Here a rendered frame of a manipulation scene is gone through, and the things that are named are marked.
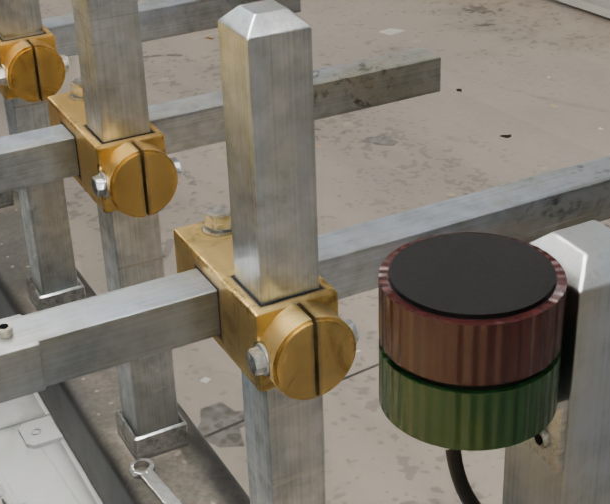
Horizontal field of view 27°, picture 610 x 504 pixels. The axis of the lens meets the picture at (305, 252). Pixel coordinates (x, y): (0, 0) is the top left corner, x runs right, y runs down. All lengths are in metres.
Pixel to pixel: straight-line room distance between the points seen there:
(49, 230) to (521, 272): 0.81
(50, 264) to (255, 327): 0.55
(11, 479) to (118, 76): 0.43
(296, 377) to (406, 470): 1.45
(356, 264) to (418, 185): 2.30
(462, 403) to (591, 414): 0.07
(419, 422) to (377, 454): 1.73
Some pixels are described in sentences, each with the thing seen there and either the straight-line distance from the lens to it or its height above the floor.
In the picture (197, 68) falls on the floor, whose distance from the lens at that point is 3.83.
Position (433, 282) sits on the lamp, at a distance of 0.40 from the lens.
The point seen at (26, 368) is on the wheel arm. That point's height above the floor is 0.95.
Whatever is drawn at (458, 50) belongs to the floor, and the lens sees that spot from 3.92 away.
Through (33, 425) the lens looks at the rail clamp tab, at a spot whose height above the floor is 0.62.
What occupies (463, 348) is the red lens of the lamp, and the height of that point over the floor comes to 1.10.
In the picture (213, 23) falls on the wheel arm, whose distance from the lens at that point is 1.21.
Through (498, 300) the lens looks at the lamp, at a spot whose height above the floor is 1.11.
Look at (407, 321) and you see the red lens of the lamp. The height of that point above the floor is 1.11.
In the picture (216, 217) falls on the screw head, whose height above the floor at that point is 0.98.
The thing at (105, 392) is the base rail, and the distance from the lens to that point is 1.09.
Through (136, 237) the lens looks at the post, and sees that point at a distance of 0.91.
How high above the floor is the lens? 1.31
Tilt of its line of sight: 29 degrees down
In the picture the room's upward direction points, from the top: 2 degrees counter-clockwise
